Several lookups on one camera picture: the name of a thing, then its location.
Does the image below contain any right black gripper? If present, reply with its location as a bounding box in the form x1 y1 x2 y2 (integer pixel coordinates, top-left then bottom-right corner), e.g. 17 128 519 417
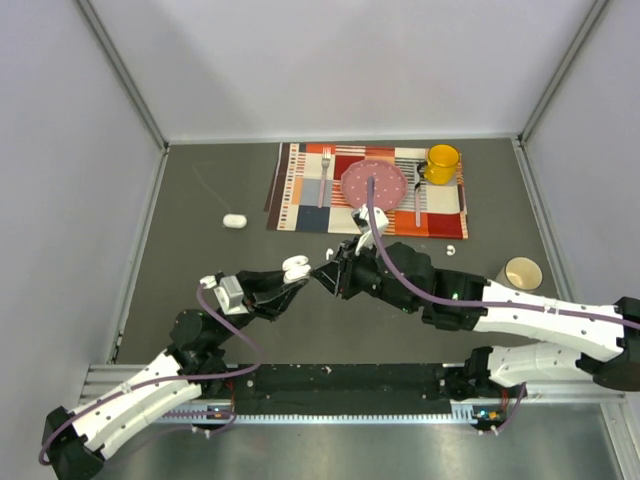
310 234 419 314

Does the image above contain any white charging case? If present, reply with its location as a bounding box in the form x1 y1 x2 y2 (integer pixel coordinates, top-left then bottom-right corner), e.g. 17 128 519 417
282 255 312 284

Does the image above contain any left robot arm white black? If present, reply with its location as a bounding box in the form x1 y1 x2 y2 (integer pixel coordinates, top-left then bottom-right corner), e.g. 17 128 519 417
38 266 311 479

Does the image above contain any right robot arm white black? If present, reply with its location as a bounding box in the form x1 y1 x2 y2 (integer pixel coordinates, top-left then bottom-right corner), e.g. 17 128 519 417
312 242 639 396

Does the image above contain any closed white earbud case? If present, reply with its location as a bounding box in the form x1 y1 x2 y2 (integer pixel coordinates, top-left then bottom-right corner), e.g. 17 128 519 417
222 214 248 229

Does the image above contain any patchwork colourful placemat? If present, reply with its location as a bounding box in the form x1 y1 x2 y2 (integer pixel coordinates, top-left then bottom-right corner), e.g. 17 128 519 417
265 142 469 240

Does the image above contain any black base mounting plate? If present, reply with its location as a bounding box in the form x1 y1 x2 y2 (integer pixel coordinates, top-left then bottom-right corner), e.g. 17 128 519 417
169 362 506 415

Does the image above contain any pink dotted plate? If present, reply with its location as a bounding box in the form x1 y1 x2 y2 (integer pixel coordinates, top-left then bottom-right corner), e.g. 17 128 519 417
340 160 408 212

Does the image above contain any yellow mug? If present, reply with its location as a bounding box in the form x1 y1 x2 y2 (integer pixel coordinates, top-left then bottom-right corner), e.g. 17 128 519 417
417 144 461 185

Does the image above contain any beige ceramic mug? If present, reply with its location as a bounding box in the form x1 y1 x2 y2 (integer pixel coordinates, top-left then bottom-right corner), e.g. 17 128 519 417
495 257 543 292

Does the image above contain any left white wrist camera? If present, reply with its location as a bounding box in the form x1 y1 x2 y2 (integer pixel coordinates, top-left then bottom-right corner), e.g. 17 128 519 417
199 273 249 316

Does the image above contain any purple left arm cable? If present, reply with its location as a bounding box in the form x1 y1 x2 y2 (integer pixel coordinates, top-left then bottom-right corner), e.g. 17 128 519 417
37 282 266 469

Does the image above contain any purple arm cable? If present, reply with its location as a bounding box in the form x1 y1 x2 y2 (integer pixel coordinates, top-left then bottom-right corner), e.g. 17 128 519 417
37 282 266 469
367 175 640 436

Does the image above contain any pink handled fork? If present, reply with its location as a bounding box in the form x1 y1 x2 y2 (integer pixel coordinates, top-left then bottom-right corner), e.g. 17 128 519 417
317 147 332 208

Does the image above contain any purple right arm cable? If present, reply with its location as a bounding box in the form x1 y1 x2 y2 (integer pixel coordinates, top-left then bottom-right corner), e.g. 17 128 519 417
367 175 640 436

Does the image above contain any grey slotted cable duct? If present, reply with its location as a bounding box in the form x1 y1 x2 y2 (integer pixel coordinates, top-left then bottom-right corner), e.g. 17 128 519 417
156 399 504 426

